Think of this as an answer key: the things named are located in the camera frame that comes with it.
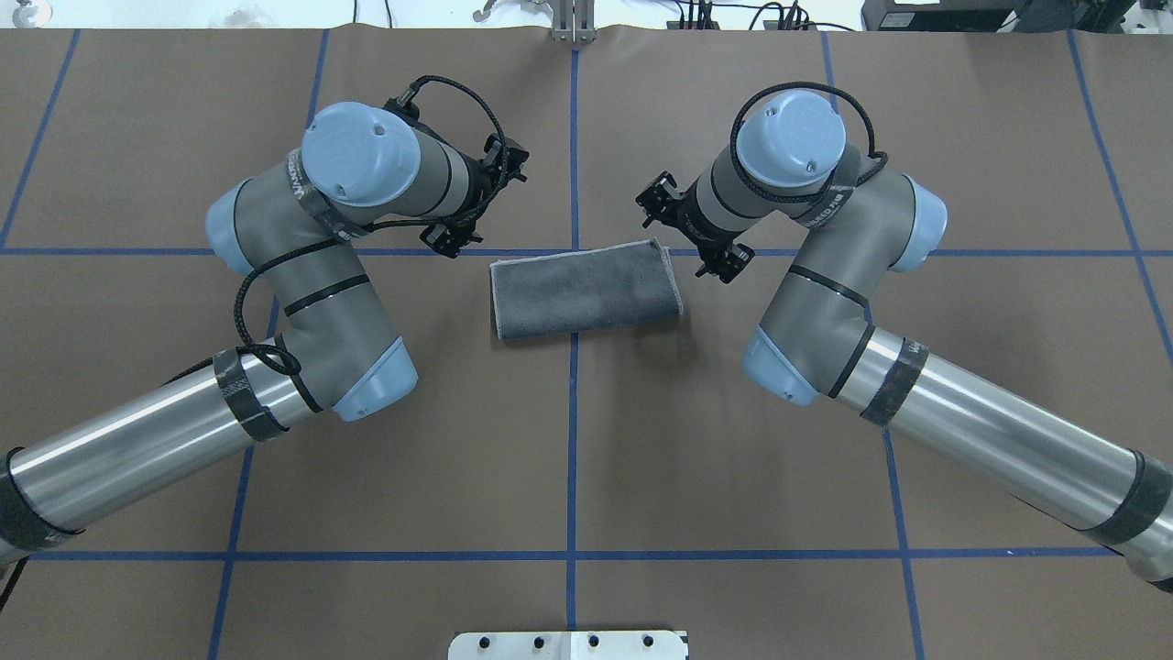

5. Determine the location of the pink and grey towel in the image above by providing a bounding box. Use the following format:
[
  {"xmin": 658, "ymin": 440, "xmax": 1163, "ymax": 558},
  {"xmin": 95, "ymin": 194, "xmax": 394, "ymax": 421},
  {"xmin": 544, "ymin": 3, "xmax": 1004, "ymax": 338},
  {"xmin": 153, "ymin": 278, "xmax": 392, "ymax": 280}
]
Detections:
[{"xmin": 489, "ymin": 238, "xmax": 685, "ymax": 342}]

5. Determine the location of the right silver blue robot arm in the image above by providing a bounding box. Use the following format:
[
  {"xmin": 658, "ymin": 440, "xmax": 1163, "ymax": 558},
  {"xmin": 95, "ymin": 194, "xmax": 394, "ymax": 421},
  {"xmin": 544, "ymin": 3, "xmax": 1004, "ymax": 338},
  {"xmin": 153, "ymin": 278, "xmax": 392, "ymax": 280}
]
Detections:
[{"xmin": 669, "ymin": 81, "xmax": 1169, "ymax": 592}]

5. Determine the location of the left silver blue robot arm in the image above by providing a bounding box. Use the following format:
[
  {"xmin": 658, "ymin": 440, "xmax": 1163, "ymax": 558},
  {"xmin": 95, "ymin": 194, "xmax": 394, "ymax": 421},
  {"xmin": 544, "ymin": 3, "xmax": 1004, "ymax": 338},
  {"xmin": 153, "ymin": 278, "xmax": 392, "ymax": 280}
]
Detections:
[{"xmin": 4, "ymin": 102, "xmax": 488, "ymax": 565}]

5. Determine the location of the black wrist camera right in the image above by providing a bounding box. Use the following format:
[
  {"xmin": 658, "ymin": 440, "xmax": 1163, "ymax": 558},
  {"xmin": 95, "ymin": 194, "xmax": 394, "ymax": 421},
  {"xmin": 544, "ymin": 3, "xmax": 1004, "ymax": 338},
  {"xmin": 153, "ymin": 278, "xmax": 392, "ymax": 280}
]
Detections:
[{"xmin": 633, "ymin": 171, "xmax": 757, "ymax": 284}]

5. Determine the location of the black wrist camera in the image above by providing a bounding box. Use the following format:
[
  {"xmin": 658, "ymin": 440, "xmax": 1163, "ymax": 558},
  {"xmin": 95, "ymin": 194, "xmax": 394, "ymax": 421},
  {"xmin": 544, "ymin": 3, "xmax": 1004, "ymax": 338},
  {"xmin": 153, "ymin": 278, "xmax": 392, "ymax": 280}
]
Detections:
[
  {"xmin": 633, "ymin": 171, "xmax": 757, "ymax": 284},
  {"xmin": 420, "ymin": 134, "xmax": 531, "ymax": 259}
]

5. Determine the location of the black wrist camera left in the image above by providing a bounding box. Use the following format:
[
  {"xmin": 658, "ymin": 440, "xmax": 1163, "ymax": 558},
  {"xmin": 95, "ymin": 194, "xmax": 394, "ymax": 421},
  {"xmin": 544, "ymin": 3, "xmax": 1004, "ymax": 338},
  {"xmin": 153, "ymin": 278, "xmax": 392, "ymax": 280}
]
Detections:
[{"xmin": 420, "ymin": 134, "xmax": 531, "ymax": 259}]

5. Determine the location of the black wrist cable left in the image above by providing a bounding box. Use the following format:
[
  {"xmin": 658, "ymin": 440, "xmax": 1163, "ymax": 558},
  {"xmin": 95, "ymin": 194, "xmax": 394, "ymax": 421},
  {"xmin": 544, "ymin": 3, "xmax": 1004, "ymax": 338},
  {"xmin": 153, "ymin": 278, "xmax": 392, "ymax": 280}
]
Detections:
[{"xmin": 233, "ymin": 75, "xmax": 510, "ymax": 377}]

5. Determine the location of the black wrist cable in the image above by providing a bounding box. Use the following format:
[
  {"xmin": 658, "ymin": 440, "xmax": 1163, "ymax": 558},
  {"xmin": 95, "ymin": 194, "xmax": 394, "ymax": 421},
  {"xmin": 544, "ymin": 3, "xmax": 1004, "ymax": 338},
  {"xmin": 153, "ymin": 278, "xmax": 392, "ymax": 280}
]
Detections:
[
  {"xmin": 233, "ymin": 75, "xmax": 510, "ymax": 377},
  {"xmin": 730, "ymin": 81, "xmax": 890, "ymax": 204}
]

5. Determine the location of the aluminium frame post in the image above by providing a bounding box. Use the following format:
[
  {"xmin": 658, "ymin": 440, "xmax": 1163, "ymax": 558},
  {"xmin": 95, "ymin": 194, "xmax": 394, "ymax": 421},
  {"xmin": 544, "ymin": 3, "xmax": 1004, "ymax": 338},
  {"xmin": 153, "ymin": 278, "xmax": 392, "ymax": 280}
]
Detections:
[{"xmin": 545, "ymin": 0, "xmax": 597, "ymax": 43}]

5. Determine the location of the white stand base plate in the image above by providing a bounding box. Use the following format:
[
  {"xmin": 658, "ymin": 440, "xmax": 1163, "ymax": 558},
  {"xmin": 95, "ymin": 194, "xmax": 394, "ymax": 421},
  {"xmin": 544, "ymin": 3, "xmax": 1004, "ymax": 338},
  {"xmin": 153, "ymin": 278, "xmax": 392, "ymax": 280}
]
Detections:
[{"xmin": 447, "ymin": 630, "xmax": 690, "ymax": 659}]

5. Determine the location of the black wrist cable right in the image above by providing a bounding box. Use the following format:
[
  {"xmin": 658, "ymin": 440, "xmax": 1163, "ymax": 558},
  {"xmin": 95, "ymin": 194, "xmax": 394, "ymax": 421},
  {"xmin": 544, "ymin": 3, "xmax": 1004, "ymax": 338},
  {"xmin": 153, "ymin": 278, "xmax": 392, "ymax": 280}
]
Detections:
[{"xmin": 730, "ymin": 81, "xmax": 890, "ymax": 204}]

